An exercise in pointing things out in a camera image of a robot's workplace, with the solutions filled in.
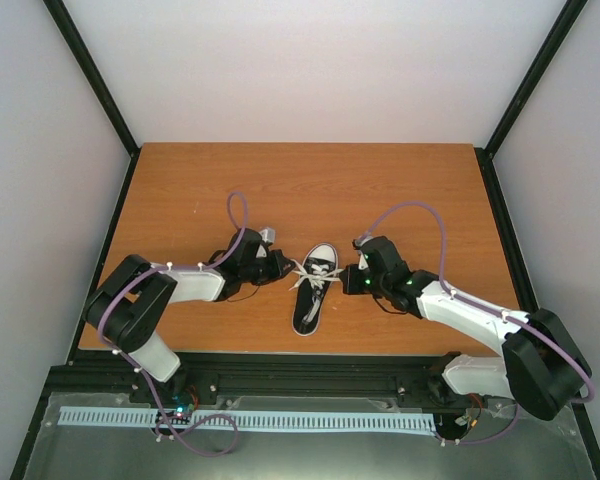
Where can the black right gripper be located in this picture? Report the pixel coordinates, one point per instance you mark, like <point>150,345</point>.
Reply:
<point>351,283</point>

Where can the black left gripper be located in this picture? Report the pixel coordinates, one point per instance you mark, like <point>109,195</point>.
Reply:
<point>277,271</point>

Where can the white shoelace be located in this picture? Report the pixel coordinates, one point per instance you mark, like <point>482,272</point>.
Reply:
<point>315,277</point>

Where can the black white canvas sneaker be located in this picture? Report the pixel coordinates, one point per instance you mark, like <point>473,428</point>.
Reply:
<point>315,295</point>

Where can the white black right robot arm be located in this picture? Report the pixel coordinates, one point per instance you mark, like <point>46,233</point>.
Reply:
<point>535,361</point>

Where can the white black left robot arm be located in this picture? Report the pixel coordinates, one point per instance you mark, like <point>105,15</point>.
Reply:
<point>127,307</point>

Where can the circuit board with green led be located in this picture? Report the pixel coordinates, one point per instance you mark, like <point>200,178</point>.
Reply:
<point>180,406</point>

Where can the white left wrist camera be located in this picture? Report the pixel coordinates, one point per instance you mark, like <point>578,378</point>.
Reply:
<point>267,239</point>

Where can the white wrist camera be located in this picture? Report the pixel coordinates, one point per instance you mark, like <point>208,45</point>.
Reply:
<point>359,242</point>
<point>267,239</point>

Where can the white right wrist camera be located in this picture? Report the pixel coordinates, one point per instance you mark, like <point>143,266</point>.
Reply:
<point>359,242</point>

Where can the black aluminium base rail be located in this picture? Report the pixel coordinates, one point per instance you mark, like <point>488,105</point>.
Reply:
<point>205,378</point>

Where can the light blue slotted cable duct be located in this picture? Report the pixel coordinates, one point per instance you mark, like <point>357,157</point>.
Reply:
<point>260,421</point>

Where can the black left frame post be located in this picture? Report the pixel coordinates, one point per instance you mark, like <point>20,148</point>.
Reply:
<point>78,48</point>

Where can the black frame post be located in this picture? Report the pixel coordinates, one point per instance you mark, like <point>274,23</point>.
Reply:
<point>78,48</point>
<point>553,41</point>

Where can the black right frame post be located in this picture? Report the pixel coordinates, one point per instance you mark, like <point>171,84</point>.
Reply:
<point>553,41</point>

